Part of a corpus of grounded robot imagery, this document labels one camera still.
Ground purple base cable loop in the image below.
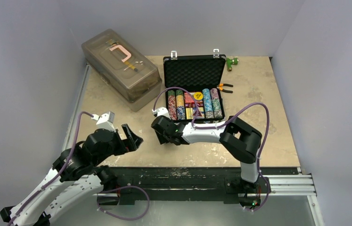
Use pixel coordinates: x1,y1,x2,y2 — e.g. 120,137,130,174
96,186,151,221

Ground green toy tool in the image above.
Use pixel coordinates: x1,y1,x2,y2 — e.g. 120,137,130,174
226,57,239,72

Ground yellow big blind button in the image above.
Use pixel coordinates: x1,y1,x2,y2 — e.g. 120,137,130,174
193,92,204,101

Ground red dice in case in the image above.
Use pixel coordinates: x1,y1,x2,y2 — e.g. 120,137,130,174
185,103,195,108

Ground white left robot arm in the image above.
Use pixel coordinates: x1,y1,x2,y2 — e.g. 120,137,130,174
0,111,143,226

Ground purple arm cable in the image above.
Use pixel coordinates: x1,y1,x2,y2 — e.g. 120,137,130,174
152,87,270,213
7,112,97,226

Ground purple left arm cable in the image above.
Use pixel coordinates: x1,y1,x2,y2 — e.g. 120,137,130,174
7,112,97,226

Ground red card deck box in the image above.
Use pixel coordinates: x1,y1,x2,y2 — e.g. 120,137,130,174
184,92,203,104

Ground pink c-clamp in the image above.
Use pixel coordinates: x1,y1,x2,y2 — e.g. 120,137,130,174
109,44,132,63

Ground orange handled pliers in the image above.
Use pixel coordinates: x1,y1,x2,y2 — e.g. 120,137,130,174
217,83,234,94

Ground translucent brown plastic box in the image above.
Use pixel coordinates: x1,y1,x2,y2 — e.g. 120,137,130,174
82,29,162,112

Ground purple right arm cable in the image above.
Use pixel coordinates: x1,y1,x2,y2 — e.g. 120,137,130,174
152,87,270,213

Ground light blue chip row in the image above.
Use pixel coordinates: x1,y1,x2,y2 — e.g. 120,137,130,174
202,89,214,119

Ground yellow blue chip row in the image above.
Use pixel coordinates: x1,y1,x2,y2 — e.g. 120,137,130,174
175,89,186,120

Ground purple green chip row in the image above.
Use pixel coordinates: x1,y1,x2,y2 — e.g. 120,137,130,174
210,88,222,119

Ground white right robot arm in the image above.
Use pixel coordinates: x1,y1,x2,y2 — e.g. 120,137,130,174
151,107,264,192

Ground red triangle all-in marker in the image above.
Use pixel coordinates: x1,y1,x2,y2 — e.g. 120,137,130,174
191,107,205,119

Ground blue yellow card deck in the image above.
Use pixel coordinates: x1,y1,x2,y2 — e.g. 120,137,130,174
186,108,193,120

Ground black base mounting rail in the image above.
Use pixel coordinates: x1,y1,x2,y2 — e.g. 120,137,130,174
94,167,316,208

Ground black poker set case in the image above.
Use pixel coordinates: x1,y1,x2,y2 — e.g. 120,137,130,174
163,49,227,124

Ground red white chip row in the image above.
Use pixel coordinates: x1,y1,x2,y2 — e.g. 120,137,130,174
167,90,177,121

